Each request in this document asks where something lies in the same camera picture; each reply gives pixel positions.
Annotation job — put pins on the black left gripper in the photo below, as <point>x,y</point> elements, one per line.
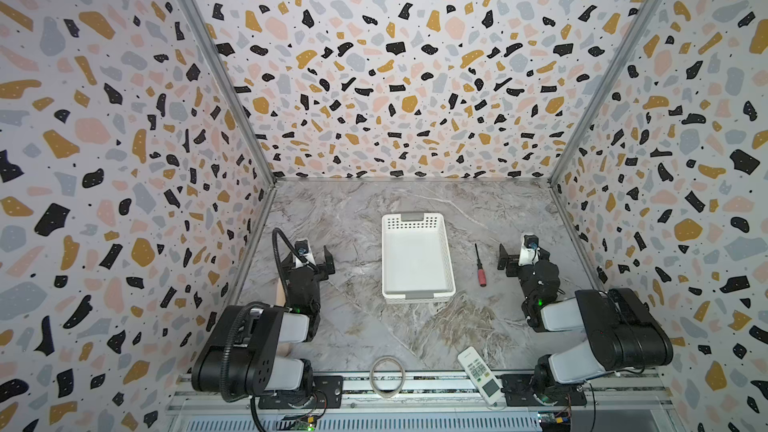
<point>315,267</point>

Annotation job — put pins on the red handled screwdriver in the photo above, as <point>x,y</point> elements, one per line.
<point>481,275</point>

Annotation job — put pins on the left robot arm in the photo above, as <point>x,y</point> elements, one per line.
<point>240,358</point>

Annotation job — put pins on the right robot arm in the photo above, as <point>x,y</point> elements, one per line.
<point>621,333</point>

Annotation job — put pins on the white perforated plastic bin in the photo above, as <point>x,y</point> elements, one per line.
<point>416,261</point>

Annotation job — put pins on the white remote control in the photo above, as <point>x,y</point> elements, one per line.
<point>484,380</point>

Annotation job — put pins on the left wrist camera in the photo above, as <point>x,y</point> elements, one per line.
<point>304,255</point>

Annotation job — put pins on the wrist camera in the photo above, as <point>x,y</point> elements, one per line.
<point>529,251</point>
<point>304,255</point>

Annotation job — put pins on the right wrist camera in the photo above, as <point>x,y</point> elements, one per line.
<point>529,251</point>

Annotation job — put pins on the wooden handle object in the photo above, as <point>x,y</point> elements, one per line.
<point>283,348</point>

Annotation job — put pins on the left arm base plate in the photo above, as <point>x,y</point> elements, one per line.
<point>321,393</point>

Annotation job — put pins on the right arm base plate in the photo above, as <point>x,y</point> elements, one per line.
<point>531,390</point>

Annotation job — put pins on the aluminium frame rail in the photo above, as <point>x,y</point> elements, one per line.
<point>447,401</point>

